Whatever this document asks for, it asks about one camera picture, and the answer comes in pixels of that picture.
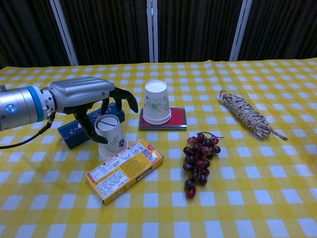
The yellow printed food box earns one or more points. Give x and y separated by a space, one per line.
123 173

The white partition post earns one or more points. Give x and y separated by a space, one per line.
152 31
65 32
240 31

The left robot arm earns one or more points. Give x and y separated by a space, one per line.
22 109

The white paper cup flower print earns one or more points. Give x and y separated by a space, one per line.
157 104

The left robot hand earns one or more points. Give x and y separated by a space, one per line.
79 91

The dark corrugated partition panel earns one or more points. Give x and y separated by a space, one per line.
284 29
109 29
198 29
27 29

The dark blue floral box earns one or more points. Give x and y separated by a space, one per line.
71 136

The yellow white checkered tablecloth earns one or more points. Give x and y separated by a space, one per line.
247 198

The paper cup with lined base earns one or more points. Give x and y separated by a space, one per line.
114 146

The red stamp pad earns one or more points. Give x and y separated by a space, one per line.
178 117

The dark red grape bunch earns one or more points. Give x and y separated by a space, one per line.
198 161

